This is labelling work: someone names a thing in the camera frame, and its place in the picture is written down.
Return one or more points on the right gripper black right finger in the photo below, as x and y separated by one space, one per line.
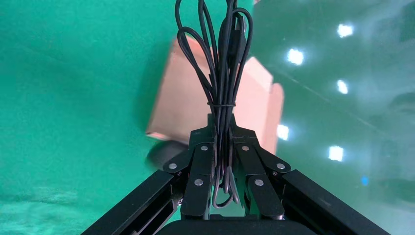
256 168

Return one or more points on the blue floor scrap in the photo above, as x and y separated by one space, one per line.
365 181

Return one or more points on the open flat cardboard box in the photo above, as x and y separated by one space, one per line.
181 107

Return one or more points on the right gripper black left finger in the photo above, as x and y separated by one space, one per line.
197 168

